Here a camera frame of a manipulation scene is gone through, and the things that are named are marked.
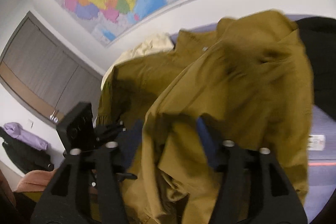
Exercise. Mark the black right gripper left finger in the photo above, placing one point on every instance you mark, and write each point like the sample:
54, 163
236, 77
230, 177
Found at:
66, 198

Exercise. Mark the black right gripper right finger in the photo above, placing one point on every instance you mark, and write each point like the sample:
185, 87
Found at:
254, 188

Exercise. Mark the olive mustard jacket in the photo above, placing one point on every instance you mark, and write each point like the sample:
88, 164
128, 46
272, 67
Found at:
168, 92

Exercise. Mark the black clothes on rack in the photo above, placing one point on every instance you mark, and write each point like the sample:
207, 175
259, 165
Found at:
25, 157

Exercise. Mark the orange pink cloth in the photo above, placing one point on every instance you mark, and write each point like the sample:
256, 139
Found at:
35, 181

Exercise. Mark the lilac garment on rack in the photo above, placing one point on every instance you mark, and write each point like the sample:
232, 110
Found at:
16, 131

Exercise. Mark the cream white duvet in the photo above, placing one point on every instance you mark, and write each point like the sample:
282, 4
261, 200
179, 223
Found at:
155, 43

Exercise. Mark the black garment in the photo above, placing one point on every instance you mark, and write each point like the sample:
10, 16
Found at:
318, 36

